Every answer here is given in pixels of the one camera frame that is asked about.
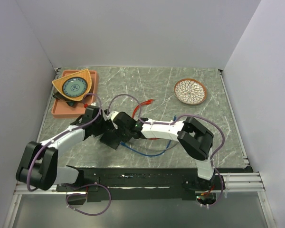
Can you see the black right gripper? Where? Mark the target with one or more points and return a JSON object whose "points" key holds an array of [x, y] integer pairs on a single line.
{"points": [[124, 139]]}

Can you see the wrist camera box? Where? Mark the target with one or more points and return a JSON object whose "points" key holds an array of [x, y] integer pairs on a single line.
{"points": [[92, 104], [112, 115]]}

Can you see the pink plastic tray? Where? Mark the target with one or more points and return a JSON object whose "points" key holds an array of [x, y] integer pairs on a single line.
{"points": [[62, 110]]}

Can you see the black network switch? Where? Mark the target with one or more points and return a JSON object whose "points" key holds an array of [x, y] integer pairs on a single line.
{"points": [[111, 139]]}

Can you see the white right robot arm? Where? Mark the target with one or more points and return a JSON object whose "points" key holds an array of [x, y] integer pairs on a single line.
{"points": [[195, 138]]}

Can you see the woven triangular basket plate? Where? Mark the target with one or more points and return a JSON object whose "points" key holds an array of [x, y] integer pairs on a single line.
{"points": [[85, 74]]}

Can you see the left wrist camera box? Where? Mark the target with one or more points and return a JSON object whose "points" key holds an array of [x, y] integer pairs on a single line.
{"points": [[92, 104]]}

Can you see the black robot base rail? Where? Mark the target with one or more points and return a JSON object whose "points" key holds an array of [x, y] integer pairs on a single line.
{"points": [[144, 183]]}

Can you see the dark dish under basket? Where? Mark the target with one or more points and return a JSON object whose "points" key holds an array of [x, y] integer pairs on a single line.
{"points": [[60, 97]]}

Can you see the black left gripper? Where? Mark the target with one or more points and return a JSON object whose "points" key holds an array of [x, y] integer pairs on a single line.
{"points": [[107, 126]]}

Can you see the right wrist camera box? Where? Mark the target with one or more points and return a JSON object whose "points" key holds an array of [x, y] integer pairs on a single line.
{"points": [[112, 115]]}

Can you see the blue patterned round plate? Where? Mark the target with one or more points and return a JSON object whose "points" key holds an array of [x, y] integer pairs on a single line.
{"points": [[74, 87]]}

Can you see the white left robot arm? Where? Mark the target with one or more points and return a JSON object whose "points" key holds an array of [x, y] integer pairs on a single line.
{"points": [[38, 167]]}

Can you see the floral patterned plate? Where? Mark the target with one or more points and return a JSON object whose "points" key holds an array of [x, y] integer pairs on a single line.
{"points": [[190, 91]]}

